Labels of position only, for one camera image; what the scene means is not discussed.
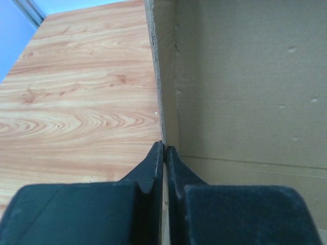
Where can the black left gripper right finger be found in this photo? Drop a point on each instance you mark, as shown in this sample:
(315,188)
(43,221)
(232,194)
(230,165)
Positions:
(200,213)

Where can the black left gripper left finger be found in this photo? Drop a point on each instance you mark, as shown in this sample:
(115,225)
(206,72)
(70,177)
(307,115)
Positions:
(124,212)

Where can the brown cardboard box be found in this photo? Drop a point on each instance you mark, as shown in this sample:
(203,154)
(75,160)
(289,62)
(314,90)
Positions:
(242,91)

